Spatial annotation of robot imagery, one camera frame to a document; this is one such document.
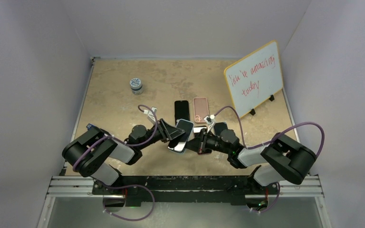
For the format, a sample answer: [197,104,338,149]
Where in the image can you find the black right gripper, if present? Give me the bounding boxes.
[182,127,231,154]

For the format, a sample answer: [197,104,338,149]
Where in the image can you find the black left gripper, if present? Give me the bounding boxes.
[138,120,185,151]

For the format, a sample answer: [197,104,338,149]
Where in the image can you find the phone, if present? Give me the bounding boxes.
[174,100,190,124]
[168,119,194,153]

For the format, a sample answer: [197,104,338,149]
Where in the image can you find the black smartphone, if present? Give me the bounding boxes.
[193,126,207,133]

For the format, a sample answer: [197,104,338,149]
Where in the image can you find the pink phone case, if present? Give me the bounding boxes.
[193,97,209,124]

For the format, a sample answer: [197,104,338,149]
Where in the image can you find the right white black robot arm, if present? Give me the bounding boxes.
[185,129,317,193]

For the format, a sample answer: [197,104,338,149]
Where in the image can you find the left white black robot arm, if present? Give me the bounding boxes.
[62,119,186,194]

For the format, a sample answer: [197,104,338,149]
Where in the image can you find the white blue lidded jar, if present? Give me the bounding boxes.
[130,78,144,95]

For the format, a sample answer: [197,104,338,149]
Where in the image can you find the black whiteboard stand foot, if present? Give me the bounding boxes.
[250,109,256,116]

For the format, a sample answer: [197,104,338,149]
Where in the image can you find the blue black stapler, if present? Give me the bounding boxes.
[86,123,100,130]

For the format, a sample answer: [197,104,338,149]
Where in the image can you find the yellow framed whiteboard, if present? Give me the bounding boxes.
[224,40,283,117]

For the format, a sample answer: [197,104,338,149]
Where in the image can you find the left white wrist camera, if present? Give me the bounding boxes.
[144,107,157,124]

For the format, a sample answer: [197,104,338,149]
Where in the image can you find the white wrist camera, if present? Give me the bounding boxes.
[203,114,216,133]
[144,107,157,124]

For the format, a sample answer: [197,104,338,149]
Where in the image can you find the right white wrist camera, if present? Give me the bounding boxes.
[203,114,216,133]

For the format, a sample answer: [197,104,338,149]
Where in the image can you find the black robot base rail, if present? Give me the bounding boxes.
[92,175,278,208]

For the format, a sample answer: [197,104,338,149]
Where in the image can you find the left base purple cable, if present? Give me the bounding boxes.
[102,184,156,221]

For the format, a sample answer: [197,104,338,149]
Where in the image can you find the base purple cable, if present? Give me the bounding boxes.
[249,182,281,215]
[102,184,156,221]

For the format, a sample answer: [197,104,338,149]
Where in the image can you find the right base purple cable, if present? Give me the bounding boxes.
[249,182,281,215]

